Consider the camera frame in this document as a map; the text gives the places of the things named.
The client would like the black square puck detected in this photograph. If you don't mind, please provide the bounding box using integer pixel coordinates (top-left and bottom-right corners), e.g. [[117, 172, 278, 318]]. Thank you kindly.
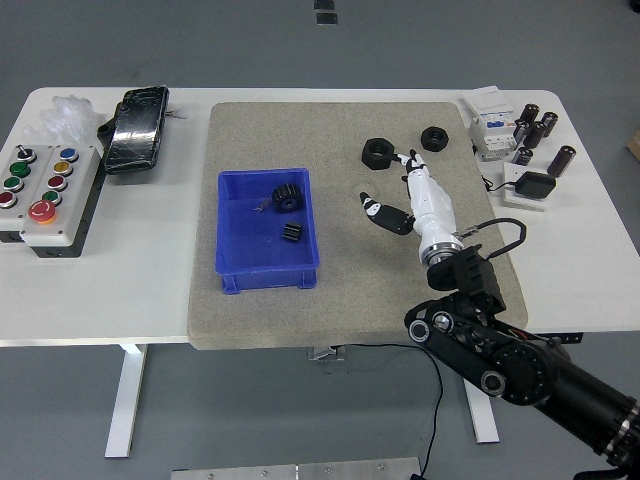
[[514, 170, 558, 201]]

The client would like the silver metal plate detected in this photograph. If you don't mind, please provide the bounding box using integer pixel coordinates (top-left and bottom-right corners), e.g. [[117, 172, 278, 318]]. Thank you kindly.
[[170, 456, 426, 480]]

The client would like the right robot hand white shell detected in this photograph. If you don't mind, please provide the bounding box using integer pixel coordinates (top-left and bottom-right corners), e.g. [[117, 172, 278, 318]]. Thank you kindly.
[[358, 148, 459, 252]]

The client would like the white circuit breaker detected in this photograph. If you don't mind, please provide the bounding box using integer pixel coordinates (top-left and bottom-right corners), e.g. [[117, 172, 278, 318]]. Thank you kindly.
[[460, 85, 521, 162]]

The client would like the grey-brown mat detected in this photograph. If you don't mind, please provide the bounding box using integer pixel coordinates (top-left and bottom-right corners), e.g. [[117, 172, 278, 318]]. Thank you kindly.
[[185, 101, 530, 351]]

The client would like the small black hex nut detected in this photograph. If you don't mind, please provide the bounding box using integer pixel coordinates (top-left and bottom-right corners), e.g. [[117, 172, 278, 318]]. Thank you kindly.
[[420, 126, 450, 152]]

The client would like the white square panel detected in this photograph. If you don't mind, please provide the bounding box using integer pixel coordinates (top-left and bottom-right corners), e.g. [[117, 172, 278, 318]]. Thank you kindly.
[[498, 161, 551, 214]]

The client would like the black film-wrapped pedal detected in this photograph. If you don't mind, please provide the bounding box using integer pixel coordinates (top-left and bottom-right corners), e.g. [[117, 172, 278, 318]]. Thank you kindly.
[[97, 85, 171, 176]]

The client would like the thin black puck cord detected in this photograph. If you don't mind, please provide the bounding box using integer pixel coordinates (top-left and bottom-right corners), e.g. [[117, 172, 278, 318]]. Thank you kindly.
[[477, 169, 521, 194]]

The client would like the white table leg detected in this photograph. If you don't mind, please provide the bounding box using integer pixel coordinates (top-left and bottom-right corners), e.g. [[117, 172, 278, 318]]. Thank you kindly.
[[103, 343, 149, 459], [462, 379, 501, 445]]

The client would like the blue plastic box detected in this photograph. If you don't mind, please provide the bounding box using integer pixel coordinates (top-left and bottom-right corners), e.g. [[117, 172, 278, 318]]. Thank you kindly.
[[214, 167, 321, 293]]

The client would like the large black hex nut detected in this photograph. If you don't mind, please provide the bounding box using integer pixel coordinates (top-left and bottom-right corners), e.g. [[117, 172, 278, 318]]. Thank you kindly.
[[361, 138, 399, 171]]

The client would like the control box with emergency stop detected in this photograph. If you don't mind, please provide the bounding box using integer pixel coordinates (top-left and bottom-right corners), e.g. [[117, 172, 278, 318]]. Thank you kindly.
[[19, 143, 107, 260]]

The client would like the crumpled clear plastic bag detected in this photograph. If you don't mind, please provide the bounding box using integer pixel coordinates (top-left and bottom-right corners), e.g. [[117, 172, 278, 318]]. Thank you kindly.
[[22, 93, 109, 147]]

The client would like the black floor cable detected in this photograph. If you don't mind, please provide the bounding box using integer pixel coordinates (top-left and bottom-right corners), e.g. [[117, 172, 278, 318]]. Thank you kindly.
[[329, 342, 445, 480]]

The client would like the large black gear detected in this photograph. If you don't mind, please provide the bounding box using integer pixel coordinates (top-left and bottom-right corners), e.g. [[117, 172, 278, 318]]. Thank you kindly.
[[271, 182, 304, 215]]

